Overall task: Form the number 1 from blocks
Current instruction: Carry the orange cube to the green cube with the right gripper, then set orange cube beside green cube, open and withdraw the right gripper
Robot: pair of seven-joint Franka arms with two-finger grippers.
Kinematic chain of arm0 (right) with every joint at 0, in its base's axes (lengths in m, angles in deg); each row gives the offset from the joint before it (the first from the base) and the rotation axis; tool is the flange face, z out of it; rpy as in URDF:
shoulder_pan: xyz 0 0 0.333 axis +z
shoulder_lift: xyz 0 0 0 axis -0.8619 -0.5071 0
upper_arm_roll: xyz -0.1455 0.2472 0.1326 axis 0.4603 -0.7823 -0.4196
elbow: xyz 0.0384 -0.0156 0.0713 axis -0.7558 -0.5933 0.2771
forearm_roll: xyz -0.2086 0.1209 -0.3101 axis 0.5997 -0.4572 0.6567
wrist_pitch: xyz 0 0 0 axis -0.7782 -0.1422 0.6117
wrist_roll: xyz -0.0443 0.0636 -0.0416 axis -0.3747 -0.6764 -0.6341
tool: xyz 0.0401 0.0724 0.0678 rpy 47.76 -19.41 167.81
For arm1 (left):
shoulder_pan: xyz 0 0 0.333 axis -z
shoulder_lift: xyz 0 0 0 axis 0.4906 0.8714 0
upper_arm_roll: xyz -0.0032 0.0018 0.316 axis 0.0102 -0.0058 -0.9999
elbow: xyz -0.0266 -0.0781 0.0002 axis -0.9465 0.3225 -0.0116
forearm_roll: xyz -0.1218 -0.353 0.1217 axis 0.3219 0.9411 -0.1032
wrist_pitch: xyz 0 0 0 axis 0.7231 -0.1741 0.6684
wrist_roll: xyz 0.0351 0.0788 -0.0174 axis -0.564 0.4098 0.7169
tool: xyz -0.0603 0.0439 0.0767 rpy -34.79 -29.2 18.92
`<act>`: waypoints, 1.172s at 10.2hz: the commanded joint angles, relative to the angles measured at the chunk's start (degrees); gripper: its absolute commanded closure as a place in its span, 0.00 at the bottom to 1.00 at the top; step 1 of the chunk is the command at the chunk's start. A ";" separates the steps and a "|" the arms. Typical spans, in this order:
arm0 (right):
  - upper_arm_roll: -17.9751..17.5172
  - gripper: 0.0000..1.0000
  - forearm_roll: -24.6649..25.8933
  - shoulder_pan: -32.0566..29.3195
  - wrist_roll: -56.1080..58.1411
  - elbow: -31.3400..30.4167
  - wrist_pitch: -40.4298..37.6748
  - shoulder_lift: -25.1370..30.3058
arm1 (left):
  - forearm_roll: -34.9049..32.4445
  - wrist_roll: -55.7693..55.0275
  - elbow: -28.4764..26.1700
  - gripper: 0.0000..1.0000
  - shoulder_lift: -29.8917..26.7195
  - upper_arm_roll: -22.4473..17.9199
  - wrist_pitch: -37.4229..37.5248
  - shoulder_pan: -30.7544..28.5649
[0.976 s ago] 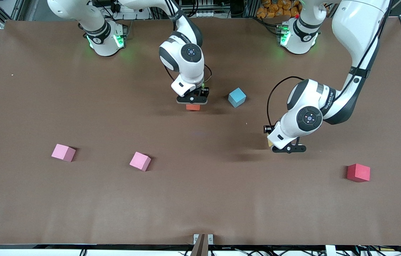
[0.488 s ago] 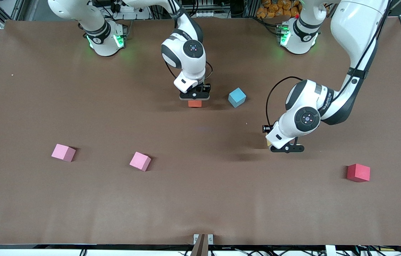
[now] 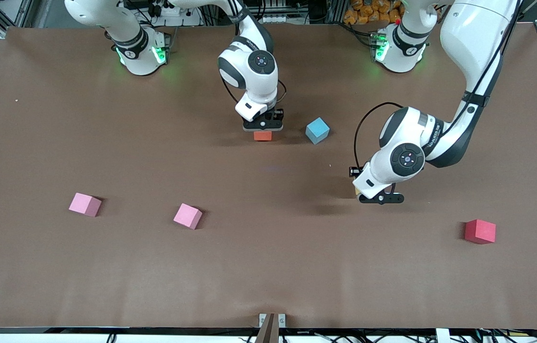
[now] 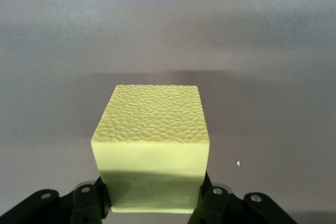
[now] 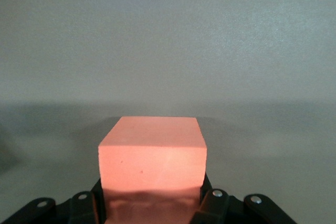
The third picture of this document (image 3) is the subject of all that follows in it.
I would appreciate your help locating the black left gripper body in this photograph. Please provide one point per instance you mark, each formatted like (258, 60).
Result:
(355, 171)

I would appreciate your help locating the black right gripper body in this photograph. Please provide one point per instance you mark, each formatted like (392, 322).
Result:
(276, 115)

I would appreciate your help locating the orange foam cube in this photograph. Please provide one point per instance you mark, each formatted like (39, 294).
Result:
(263, 136)

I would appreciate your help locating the pink foam cube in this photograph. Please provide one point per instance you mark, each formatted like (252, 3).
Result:
(84, 204)
(187, 215)

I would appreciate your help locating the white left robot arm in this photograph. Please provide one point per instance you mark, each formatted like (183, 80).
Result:
(468, 38)

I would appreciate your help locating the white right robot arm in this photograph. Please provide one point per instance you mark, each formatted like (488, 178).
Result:
(254, 71)

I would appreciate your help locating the blue foam cube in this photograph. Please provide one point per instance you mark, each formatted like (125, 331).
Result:
(317, 129)

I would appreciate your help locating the grey equipment rack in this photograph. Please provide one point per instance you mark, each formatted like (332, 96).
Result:
(292, 12)

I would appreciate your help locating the red foam cube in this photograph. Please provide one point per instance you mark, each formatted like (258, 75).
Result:
(480, 231)

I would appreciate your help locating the orange snack bag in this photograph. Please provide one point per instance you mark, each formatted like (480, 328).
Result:
(368, 12)

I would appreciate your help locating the white power strip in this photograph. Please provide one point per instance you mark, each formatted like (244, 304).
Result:
(171, 9)

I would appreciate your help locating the white table leg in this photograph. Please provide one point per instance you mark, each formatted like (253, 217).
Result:
(442, 336)

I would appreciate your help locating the small white bracket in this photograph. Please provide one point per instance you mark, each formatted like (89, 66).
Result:
(282, 320)
(262, 320)

